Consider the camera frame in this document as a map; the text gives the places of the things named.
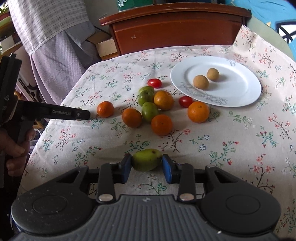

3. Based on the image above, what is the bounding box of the green jujube fruit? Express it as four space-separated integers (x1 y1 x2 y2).
138 91 154 107
132 149 162 172
142 102 159 123
138 86 154 94

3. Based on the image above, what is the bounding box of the red cherry tomato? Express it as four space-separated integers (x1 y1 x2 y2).
179 96 194 108
147 78 162 88

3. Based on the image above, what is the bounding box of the person's left hand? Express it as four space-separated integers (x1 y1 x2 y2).
1 128 35 177

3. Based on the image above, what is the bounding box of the orange tangerine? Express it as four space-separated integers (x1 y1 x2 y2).
151 114 173 136
187 101 210 123
97 101 114 118
122 108 142 128
154 90 174 110

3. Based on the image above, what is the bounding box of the floral tablecloth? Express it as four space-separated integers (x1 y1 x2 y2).
18 26 295 238

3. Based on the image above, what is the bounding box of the checkered hanging cloth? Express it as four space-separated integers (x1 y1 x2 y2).
8 1 99 105

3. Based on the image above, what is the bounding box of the brown longan fruit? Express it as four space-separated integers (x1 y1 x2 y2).
207 68 220 81
193 75 209 90

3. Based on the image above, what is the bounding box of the white ceramic plate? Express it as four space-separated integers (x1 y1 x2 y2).
170 56 262 108

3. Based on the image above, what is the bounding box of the cardboard box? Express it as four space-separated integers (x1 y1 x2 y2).
87 31 119 60

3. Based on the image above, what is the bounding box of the brown wooden cabinet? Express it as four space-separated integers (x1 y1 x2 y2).
99 3 251 55

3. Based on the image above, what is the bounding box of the green carton box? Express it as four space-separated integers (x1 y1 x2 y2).
116 0 154 11

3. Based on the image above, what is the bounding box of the blue plush pillow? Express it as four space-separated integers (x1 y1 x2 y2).
225 1 295 60

